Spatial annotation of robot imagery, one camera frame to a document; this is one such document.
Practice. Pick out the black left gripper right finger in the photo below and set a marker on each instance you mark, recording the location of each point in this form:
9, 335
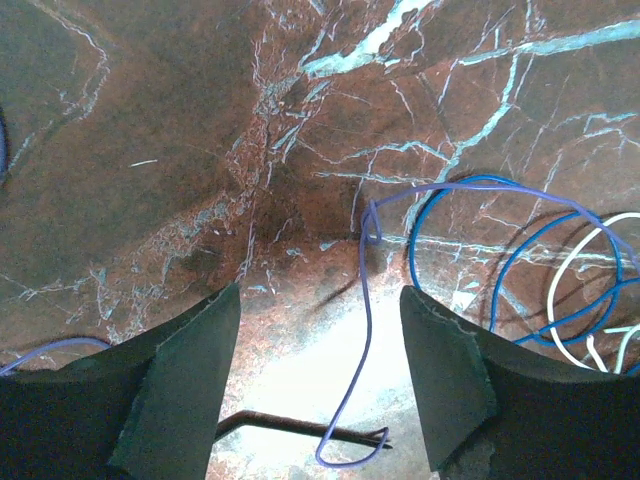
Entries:
490, 409

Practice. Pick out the black zip tie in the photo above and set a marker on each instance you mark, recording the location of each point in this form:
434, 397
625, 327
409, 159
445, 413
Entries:
294, 426

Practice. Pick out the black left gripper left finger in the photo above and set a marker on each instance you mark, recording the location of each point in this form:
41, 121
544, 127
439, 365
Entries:
147, 408

